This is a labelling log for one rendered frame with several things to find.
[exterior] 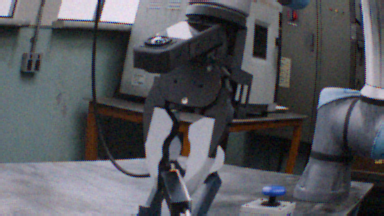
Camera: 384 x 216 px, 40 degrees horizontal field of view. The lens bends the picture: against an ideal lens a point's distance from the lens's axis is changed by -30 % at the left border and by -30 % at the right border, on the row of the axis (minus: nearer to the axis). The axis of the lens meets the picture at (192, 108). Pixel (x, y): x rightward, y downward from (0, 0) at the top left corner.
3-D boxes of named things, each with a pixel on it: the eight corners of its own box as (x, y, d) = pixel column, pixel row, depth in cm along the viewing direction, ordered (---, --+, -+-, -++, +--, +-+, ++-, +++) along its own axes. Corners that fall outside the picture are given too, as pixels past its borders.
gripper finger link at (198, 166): (227, 199, 78) (238, 121, 79) (204, 199, 73) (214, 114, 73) (203, 198, 79) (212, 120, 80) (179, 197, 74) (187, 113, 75)
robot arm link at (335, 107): (329, 147, 130) (337, 85, 129) (364, 155, 120) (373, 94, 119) (300, 148, 122) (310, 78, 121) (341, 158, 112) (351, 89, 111)
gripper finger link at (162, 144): (179, 192, 81) (206, 119, 80) (154, 190, 75) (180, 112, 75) (158, 184, 82) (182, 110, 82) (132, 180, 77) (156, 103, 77)
